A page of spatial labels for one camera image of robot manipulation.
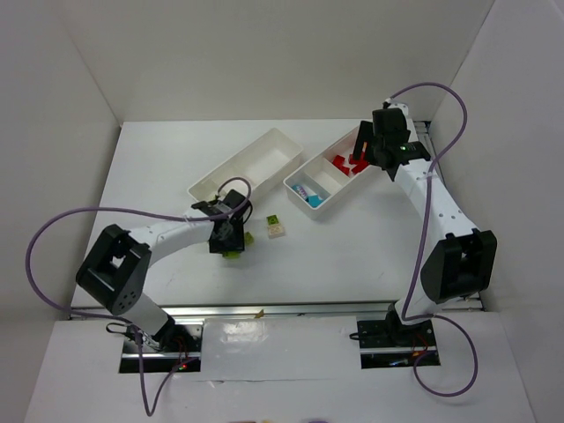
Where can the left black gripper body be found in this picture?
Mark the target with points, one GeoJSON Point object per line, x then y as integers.
{"type": "Point", "coordinates": [233, 242]}

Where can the aluminium front rail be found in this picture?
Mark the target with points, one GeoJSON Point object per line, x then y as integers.
{"type": "Point", "coordinates": [319, 308]}

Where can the white paper sheet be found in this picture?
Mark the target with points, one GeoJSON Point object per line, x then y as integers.
{"type": "Point", "coordinates": [279, 349]}

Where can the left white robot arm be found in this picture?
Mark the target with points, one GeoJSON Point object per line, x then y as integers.
{"type": "Point", "coordinates": [114, 270]}

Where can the red lego brick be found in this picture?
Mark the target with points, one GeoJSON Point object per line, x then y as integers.
{"type": "Point", "coordinates": [339, 163]}
{"type": "Point", "coordinates": [358, 153]}
{"type": "Point", "coordinates": [357, 166]}

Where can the left white divided bin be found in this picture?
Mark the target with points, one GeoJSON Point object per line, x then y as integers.
{"type": "Point", "coordinates": [264, 163]}

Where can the cyan round printed lego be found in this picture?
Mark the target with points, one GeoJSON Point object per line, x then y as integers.
{"type": "Point", "coordinates": [300, 190]}

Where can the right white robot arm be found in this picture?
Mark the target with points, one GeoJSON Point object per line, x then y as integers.
{"type": "Point", "coordinates": [398, 313]}

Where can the aluminium side rail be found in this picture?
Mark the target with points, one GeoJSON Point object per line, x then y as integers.
{"type": "Point", "coordinates": [450, 266]}

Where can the lime green lego brick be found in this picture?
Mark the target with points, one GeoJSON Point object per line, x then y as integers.
{"type": "Point", "coordinates": [231, 255]}
{"type": "Point", "coordinates": [248, 239]}

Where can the cyan long lego brick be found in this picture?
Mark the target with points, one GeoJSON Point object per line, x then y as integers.
{"type": "Point", "coordinates": [315, 201]}

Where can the small green printed lego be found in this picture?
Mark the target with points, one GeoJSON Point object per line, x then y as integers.
{"type": "Point", "coordinates": [272, 220]}

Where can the right white divided bin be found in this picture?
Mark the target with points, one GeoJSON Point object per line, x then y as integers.
{"type": "Point", "coordinates": [319, 177]}

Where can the beige lego brick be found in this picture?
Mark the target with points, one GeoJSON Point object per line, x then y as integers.
{"type": "Point", "coordinates": [275, 231]}

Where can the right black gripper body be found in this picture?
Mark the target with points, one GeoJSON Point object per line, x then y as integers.
{"type": "Point", "coordinates": [364, 144]}

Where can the white divided bin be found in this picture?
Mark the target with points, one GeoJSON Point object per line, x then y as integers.
{"type": "Point", "coordinates": [319, 177]}
{"type": "Point", "coordinates": [264, 163]}

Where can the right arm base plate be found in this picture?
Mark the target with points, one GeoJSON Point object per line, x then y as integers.
{"type": "Point", "coordinates": [383, 345]}

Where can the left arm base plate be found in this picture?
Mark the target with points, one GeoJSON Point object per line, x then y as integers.
{"type": "Point", "coordinates": [183, 351]}

